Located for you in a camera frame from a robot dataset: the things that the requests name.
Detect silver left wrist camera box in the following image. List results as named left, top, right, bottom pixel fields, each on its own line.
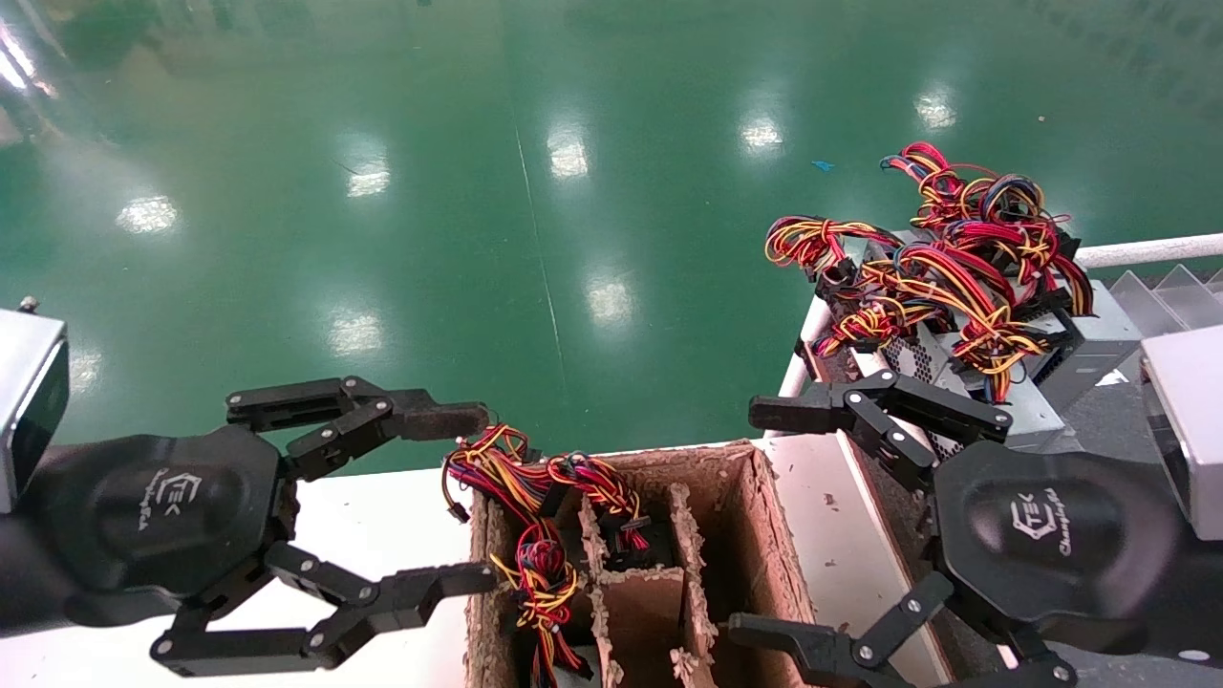
left=0, top=296, right=70, bottom=513

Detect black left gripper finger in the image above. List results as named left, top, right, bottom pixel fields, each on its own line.
left=151, top=545, right=498, bottom=675
left=226, top=376, right=490, bottom=482

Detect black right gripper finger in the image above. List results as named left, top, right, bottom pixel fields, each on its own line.
left=731, top=571, right=1076, bottom=688
left=750, top=371, right=1014, bottom=490

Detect power supply with black connector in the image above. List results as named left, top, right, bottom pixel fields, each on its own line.
left=547, top=452, right=675, bottom=572

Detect power supply with looped wires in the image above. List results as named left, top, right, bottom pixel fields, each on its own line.
left=764, top=215, right=918, bottom=288

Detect power supply with coloured wires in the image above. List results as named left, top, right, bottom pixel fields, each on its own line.
left=442, top=425, right=574, bottom=574

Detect black conveyor belt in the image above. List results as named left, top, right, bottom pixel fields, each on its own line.
left=798, top=344, right=1223, bottom=688

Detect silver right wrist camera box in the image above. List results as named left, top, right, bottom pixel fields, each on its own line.
left=1142, top=325, right=1223, bottom=542

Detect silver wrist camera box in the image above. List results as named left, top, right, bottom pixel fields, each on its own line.
left=0, top=296, right=70, bottom=513
left=1142, top=325, right=1223, bottom=542

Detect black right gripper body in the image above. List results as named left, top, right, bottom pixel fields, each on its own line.
left=934, top=440, right=1186, bottom=653

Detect grey ridged plastic panel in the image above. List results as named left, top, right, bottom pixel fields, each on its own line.
left=1108, top=265, right=1223, bottom=337

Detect brown cardboard box with dividers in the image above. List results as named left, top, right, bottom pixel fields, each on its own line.
left=466, top=441, right=818, bottom=688

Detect silver perforated power supply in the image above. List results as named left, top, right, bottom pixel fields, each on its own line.
left=817, top=244, right=1066, bottom=458

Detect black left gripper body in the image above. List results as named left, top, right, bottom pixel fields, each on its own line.
left=19, top=425, right=299, bottom=629

